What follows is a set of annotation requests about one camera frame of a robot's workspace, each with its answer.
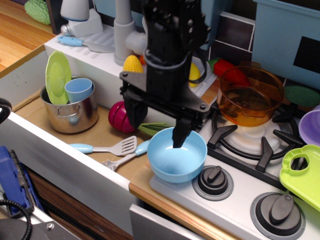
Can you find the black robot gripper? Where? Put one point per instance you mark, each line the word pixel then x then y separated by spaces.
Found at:
pixel 164 87

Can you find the light blue plastic bowl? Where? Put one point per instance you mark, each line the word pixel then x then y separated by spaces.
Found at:
pixel 176 165

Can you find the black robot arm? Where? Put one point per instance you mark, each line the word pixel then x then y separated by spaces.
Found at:
pixel 175 30

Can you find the purple plastic bowl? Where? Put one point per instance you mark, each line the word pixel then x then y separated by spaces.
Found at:
pixel 309 127

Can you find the magenta toy beet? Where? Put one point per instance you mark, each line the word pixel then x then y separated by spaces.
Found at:
pixel 119 120

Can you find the yellow toy banana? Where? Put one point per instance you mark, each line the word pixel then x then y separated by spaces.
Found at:
pixel 194 75

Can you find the yellow toy corn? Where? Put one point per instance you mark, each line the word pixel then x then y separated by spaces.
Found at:
pixel 132 64

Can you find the steel toy pot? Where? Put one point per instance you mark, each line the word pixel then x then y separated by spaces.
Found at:
pixel 71 118

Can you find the red toy pepper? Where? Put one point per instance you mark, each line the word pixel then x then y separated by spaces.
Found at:
pixel 222 68

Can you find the left black stove knob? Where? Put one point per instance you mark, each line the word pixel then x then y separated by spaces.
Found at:
pixel 213 183

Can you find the black stove knob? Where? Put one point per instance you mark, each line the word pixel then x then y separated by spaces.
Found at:
pixel 213 183
pixel 277 216

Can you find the grey toy faucet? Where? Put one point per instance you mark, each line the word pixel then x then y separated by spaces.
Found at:
pixel 128 41

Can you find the light blue plastic cup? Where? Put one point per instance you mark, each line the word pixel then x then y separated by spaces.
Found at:
pixel 78 89

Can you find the orange transparent plastic pot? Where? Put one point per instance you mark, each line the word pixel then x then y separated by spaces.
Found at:
pixel 248 95

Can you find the green plastic plate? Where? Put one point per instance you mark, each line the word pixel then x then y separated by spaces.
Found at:
pixel 57 74

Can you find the black stove burner grate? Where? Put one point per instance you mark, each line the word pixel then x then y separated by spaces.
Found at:
pixel 255 151

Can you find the white toy mixer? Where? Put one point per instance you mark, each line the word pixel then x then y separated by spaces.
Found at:
pixel 82 20

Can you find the dark green round sponge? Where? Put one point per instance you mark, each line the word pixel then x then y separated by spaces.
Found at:
pixel 302 96

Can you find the blue toy microwave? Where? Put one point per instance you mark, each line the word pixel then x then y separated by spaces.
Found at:
pixel 286 41

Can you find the right black stove knob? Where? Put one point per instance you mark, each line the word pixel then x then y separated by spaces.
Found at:
pixel 277 216

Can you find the blue plastic case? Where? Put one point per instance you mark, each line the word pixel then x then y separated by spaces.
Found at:
pixel 16 182

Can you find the green plastic cutting board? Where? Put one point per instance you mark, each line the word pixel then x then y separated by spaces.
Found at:
pixel 304 183

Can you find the green knitted cloth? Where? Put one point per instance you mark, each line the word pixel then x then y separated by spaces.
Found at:
pixel 38 10

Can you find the blue handled toy pasta fork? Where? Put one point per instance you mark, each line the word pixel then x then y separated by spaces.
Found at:
pixel 140 150

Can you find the blue handled toy spatula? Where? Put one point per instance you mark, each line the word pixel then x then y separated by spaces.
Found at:
pixel 122 148

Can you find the blue handled toy knife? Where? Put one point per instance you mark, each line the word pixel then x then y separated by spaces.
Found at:
pixel 77 42

